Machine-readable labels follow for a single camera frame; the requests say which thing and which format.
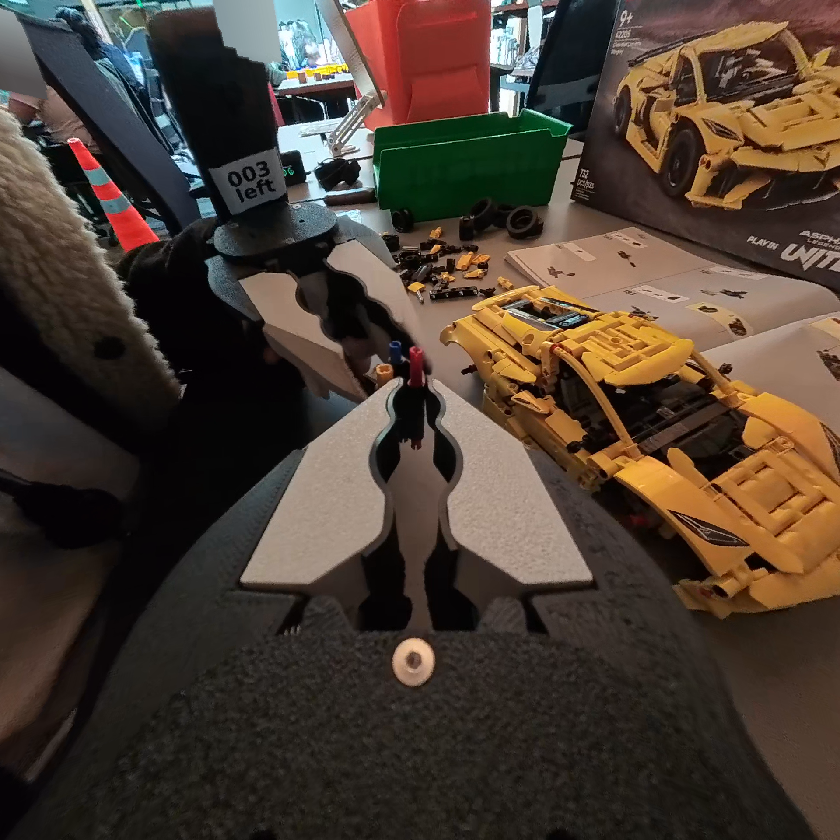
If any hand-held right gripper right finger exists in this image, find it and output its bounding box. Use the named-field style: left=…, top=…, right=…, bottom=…
left=428, top=379, right=596, bottom=613

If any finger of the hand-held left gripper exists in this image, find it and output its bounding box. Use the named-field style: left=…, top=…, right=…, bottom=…
left=325, top=239, right=424, bottom=355
left=238, top=270, right=370, bottom=404

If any open instruction booklet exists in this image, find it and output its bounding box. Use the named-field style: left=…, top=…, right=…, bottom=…
left=503, top=226, right=805, bottom=353

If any orange traffic cone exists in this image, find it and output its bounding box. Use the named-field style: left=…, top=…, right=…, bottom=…
left=67, top=137, right=161, bottom=254

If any pile of loose brick pieces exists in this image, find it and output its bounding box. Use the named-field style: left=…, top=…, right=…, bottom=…
left=378, top=226, right=517, bottom=305

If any person's torso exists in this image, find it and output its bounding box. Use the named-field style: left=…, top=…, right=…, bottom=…
left=0, top=108, right=186, bottom=777

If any toy car box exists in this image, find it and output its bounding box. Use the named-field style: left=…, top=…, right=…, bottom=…
left=570, top=0, right=840, bottom=294

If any black rounded desk object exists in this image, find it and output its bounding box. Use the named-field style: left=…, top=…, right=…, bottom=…
left=313, top=157, right=363, bottom=192

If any black flat panel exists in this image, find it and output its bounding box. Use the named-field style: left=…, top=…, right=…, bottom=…
left=18, top=13, right=202, bottom=235

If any grey desk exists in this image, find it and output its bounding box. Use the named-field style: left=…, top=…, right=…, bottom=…
left=276, top=121, right=840, bottom=840

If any black badge reel with chain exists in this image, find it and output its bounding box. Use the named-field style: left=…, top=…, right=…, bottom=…
left=0, top=468, right=123, bottom=550

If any person's left forearm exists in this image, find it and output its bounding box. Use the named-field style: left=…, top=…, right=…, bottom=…
left=118, top=218, right=316, bottom=475

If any red tote bag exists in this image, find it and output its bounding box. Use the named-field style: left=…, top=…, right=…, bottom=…
left=344, top=0, right=492, bottom=127

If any green low storage bin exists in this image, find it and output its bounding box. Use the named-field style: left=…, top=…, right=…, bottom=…
left=372, top=108, right=574, bottom=223

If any yellow brick toy car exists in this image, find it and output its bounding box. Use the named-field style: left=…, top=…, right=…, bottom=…
left=438, top=284, right=840, bottom=619

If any small yellow black brick assembly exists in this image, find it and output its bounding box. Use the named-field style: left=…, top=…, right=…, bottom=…
left=374, top=340, right=435, bottom=448

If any wooden board document stand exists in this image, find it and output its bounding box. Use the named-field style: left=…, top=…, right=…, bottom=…
left=314, top=0, right=389, bottom=160

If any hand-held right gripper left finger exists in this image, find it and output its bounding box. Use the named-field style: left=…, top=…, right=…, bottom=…
left=240, top=378, right=404, bottom=614

